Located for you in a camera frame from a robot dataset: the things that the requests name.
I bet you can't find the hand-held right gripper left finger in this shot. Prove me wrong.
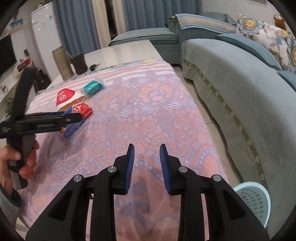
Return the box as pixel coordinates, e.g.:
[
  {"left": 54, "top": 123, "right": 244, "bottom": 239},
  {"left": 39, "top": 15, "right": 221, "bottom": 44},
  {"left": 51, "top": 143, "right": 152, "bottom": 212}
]
[{"left": 25, "top": 144, "right": 136, "bottom": 241}]

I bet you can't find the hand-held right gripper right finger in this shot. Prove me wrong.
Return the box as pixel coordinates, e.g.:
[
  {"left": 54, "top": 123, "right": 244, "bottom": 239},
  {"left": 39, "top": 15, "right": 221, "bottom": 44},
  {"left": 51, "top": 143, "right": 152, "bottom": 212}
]
[{"left": 159, "top": 144, "right": 270, "bottom": 241}]

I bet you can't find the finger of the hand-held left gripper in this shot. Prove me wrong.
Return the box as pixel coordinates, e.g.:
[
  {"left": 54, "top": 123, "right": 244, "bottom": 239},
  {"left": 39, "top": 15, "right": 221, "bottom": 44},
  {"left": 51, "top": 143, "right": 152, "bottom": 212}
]
[{"left": 16, "top": 112, "right": 83, "bottom": 135}]

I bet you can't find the blue and red carton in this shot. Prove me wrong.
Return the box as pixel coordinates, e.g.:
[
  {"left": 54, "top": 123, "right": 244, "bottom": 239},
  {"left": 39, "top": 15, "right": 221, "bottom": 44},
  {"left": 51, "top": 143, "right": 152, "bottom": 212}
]
[{"left": 59, "top": 102, "right": 93, "bottom": 139}]

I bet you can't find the light blue plastic basket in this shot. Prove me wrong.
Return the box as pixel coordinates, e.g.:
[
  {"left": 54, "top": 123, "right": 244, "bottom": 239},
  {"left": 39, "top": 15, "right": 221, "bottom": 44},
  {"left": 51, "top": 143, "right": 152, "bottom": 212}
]
[{"left": 232, "top": 182, "right": 271, "bottom": 229}]

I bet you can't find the person's left forearm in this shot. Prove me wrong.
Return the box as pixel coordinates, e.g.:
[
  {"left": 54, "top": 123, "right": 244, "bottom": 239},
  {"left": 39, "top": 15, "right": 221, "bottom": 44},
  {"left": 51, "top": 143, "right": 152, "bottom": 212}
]
[{"left": 0, "top": 183, "right": 23, "bottom": 234}]

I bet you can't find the person's left hand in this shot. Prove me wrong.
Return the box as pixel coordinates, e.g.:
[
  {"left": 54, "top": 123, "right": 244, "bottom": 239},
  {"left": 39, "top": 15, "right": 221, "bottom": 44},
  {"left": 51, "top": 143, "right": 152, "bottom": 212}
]
[{"left": 0, "top": 140, "right": 40, "bottom": 186}]

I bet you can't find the green potted plant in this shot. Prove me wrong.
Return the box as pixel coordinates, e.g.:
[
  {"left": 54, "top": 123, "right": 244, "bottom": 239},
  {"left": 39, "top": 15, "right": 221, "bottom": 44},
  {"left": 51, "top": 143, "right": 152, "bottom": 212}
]
[{"left": 3, "top": 97, "right": 14, "bottom": 116}]

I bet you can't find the white television cabinet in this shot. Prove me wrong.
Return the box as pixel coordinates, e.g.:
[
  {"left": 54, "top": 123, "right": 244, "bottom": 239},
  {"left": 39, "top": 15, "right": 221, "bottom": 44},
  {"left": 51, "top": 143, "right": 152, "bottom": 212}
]
[{"left": 0, "top": 70, "right": 23, "bottom": 116}]

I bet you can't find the red and white paper cup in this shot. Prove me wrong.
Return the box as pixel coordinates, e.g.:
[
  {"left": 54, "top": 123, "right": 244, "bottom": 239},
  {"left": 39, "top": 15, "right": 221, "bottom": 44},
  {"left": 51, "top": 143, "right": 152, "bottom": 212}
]
[{"left": 55, "top": 88, "right": 87, "bottom": 109}]

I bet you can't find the black television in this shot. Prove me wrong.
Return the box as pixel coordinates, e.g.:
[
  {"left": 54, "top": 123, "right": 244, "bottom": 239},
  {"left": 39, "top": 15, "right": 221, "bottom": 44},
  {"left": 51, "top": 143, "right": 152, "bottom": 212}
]
[{"left": 0, "top": 35, "right": 17, "bottom": 76}]

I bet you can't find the teal tissue packet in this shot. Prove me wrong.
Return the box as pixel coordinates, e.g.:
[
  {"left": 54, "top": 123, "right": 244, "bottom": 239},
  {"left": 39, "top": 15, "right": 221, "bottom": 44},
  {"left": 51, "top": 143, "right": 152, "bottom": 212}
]
[{"left": 83, "top": 78, "right": 105, "bottom": 95}]

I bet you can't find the steel thermos flask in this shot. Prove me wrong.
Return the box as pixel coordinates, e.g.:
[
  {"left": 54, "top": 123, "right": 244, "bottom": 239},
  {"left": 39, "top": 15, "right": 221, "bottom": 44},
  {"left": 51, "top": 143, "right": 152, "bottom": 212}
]
[{"left": 52, "top": 46, "right": 74, "bottom": 80}]

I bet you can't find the dark brown cup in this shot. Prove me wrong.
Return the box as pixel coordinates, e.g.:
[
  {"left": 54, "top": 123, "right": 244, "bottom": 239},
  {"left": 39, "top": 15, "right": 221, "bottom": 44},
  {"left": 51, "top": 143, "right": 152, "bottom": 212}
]
[{"left": 70, "top": 54, "right": 88, "bottom": 75}]

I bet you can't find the white refrigerator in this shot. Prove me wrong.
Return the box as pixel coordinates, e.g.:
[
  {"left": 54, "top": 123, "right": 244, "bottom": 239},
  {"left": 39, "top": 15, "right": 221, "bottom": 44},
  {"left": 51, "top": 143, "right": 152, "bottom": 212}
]
[{"left": 31, "top": 2, "right": 64, "bottom": 86}]

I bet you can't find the pink floral blanket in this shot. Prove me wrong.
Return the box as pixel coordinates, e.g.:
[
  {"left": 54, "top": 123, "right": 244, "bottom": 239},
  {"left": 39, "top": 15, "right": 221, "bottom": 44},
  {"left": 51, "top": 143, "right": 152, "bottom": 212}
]
[{"left": 22, "top": 59, "right": 228, "bottom": 241}]

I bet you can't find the blue curtain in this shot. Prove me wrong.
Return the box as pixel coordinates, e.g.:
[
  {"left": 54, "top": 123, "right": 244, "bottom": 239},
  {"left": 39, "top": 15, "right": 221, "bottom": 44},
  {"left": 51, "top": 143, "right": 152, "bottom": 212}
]
[
  {"left": 121, "top": 0, "right": 203, "bottom": 35},
  {"left": 53, "top": 0, "right": 101, "bottom": 55}
]

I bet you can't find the cream curtain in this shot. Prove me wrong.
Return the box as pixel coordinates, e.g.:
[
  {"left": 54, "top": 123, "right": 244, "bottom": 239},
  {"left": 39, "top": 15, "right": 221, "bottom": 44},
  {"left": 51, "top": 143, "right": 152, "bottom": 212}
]
[{"left": 92, "top": 0, "right": 110, "bottom": 49}]

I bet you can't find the embossed blue-grey sofa cover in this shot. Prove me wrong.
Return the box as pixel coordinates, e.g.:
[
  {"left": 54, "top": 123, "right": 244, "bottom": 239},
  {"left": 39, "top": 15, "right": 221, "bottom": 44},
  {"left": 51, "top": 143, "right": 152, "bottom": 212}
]
[{"left": 180, "top": 38, "right": 296, "bottom": 232}]

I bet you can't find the blue-grey sectional sofa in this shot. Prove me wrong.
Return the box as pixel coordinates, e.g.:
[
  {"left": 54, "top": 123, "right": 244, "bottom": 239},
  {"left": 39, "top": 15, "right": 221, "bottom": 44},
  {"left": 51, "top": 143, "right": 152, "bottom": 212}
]
[{"left": 109, "top": 11, "right": 296, "bottom": 237}]

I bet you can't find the blue velvet cushion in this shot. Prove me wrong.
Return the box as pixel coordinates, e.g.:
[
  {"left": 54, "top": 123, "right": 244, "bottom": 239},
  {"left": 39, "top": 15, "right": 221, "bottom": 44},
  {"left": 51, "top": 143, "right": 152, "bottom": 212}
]
[
  {"left": 277, "top": 70, "right": 296, "bottom": 91},
  {"left": 216, "top": 34, "right": 284, "bottom": 70}
]

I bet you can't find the striped blue armrest cover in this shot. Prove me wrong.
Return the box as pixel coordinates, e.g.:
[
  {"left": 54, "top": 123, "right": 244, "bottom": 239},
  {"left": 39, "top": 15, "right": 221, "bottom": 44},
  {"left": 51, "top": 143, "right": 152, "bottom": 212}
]
[{"left": 168, "top": 14, "right": 237, "bottom": 35}]

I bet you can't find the floral print pillow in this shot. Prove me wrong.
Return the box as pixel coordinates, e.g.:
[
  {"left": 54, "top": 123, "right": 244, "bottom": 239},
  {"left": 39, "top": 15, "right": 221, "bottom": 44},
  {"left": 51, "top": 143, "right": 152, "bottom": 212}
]
[
  {"left": 285, "top": 32, "right": 296, "bottom": 75},
  {"left": 236, "top": 14, "right": 292, "bottom": 70}
]

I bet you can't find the brown monkey plush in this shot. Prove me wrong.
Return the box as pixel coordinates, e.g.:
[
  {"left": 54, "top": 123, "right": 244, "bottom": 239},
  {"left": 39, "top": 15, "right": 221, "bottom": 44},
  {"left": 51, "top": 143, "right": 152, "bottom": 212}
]
[{"left": 273, "top": 14, "right": 287, "bottom": 30}]

